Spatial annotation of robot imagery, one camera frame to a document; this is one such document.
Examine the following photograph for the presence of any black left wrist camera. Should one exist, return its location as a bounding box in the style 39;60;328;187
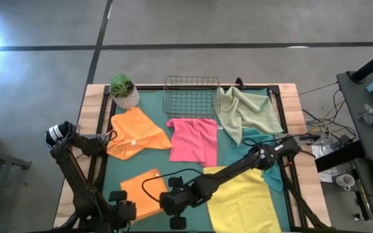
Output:
108;190;128;202

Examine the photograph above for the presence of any white paper bag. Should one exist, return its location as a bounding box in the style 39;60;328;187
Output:
311;142;346;184

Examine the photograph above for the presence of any black frame strut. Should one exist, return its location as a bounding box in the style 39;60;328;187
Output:
280;161;333;232

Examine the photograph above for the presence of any floor cable bundle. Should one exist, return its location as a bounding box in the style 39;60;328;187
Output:
298;82;359;143

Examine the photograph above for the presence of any pink microfiber towel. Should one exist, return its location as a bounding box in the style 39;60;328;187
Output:
166;117;219;168

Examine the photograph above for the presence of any black camera cable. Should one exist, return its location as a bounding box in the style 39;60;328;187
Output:
141;168;207;203

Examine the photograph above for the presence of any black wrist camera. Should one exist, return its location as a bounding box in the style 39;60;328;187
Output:
108;190;128;202
168;176;185;189

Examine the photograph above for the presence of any potted plant patterned white pot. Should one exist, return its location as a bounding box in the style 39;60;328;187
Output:
109;72;141;110

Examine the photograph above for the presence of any light green microfiber towel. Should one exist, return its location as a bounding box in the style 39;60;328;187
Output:
216;86;285;146

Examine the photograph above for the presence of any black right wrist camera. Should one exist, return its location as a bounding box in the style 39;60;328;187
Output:
168;176;185;189

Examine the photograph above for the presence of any black table frame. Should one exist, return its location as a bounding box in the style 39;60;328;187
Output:
85;83;300;233

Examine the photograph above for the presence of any grey side table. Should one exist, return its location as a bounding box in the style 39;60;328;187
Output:
314;69;373;233

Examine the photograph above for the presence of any wire basket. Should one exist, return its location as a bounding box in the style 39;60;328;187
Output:
161;75;221;120

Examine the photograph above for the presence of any white mug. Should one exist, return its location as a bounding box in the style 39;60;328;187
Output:
335;173;356;192

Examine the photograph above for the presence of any black pole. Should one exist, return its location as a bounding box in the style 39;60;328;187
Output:
350;43;373;83

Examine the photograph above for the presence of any orange microfiber towel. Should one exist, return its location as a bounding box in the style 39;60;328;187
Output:
106;106;174;161
120;168;169;221

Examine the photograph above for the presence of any teal microfiber towel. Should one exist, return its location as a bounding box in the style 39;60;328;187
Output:
222;128;284;192

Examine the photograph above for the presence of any yellow microfiber towel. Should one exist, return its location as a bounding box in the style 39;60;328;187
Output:
202;165;283;233

